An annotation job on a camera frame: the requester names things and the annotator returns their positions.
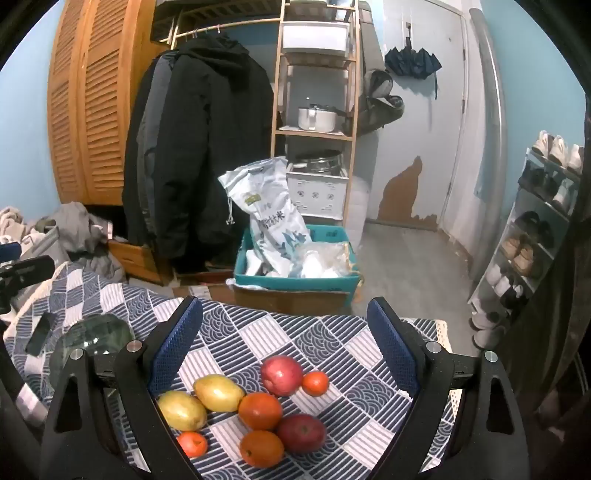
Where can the ribbed glass plate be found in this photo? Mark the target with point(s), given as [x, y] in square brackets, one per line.
[99, 332]

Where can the large orange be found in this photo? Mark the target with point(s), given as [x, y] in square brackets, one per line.
[261, 410]
[262, 448]

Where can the small tangerine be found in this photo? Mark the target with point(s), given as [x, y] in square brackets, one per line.
[192, 444]
[315, 383]

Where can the silver metal pole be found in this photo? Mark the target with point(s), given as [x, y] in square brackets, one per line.
[494, 115]

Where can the clear plastic bag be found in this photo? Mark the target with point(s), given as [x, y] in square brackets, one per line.
[323, 261]

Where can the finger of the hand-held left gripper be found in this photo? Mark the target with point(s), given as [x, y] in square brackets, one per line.
[32, 270]
[10, 253]

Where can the grey door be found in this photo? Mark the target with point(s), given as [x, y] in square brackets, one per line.
[429, 138]

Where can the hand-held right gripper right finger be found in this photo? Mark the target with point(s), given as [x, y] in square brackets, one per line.
[392, 346]

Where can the black winter coat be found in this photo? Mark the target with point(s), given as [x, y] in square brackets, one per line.
[217, 138]

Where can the dark grey jacket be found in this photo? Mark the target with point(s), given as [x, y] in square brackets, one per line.
[154, 138]

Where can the black smartphone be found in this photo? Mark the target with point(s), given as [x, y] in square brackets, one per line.
[40, 334]

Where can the wooden shelf rack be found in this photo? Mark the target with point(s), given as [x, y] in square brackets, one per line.
[278, 92]

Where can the metal shoe rack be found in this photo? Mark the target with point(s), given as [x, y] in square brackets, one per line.
[512, 258]

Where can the dark hanging bag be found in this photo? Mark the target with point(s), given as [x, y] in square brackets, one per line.
[378, 106]

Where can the grey clothing pile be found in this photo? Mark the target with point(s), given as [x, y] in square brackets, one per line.
[78, 230]

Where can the white drawer box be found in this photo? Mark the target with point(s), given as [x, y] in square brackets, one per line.
[316, 196]

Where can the wooden clothes rail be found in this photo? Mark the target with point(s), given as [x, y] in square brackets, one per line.
[221, 26]

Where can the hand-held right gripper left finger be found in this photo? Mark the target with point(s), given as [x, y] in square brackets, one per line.
[175, 344]

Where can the white blue rice bag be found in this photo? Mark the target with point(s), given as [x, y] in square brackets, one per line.
[268, 207]

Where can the steel pot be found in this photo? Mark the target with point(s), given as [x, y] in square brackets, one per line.
[318, 161]

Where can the white fleece blanket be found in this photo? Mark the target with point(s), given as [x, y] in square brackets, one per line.
[14, 221]

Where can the wooden drawer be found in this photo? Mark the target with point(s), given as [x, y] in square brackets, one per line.
[138, 261]

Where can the large cardboard box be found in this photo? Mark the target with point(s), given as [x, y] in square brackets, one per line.
[295, 302]

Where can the red apple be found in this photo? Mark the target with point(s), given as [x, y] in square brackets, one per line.
[281, 374]
[301, 433]

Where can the white storage bin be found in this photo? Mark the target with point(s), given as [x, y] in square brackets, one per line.
[314, 37]

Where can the white cooking pot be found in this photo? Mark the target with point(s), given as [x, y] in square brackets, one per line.
[318, 119]

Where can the teal plastic box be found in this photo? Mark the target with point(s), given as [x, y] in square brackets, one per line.
[295, 282]

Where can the dark folded umbrella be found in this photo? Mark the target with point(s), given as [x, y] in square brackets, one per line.
[411, 62]

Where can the wooden louvred wardrobe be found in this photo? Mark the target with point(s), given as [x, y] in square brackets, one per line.
[92, 115]

